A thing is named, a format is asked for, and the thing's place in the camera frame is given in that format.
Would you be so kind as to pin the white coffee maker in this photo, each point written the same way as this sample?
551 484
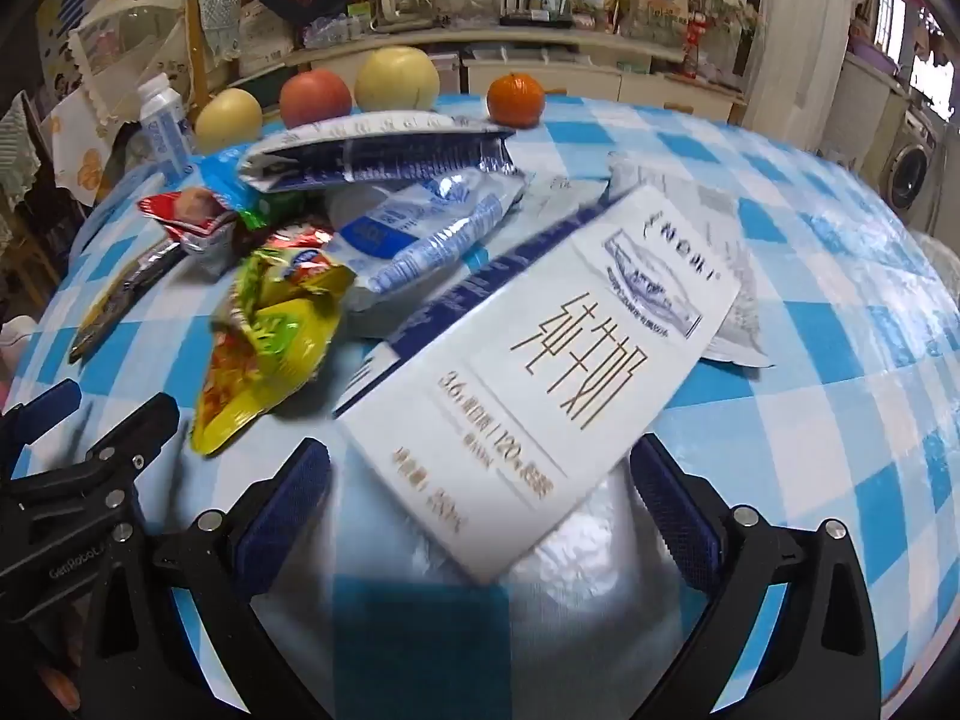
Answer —
401 4

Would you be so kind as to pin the washing machine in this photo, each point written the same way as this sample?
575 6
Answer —
911 165

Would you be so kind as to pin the crushed clear plastic bottle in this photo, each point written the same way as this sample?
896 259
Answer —
427 232

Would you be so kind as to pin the red apple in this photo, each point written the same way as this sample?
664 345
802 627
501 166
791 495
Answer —
315 97

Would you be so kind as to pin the blue checkered tablecloth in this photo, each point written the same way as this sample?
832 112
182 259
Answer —
825 390

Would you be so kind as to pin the orange print white cloth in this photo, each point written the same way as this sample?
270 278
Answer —
86 150

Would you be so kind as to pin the white milk carton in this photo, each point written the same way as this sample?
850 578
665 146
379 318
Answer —
540 390

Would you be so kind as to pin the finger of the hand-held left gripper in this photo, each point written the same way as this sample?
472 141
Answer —
45 399
142 424

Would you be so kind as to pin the red white snack wrapper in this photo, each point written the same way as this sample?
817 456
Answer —
169 210

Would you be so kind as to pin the mesh food cover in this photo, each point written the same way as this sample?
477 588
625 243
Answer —
135 30

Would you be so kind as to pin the blue green snack packet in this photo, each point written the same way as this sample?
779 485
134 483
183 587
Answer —
225 184

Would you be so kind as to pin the white foil pouch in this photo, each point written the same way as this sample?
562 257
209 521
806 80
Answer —
724 240

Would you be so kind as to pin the cream sideboard cabinet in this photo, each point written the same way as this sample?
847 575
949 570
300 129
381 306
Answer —
600 79

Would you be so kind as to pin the dark foil wrapper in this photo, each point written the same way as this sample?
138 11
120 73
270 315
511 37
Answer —
112 300

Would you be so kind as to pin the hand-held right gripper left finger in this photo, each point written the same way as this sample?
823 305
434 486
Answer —
281 517

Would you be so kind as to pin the yellow pear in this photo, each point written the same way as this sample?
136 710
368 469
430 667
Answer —
229 124
395 81

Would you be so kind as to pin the yellow snack wrapper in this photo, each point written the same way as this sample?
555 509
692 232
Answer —
285 337

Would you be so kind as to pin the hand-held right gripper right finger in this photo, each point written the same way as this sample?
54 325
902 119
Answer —
675 517

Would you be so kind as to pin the small white milk bottle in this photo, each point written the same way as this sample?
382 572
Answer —
161 127

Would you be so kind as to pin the orange tangerine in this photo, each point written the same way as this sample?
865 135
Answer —
514 100

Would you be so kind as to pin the blue white foil packet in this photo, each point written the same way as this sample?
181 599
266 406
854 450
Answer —
390 154

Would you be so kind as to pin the clear printed gift bag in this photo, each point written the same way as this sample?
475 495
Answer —
658 4

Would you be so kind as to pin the white lace chair cover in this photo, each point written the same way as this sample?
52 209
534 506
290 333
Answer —
216 19

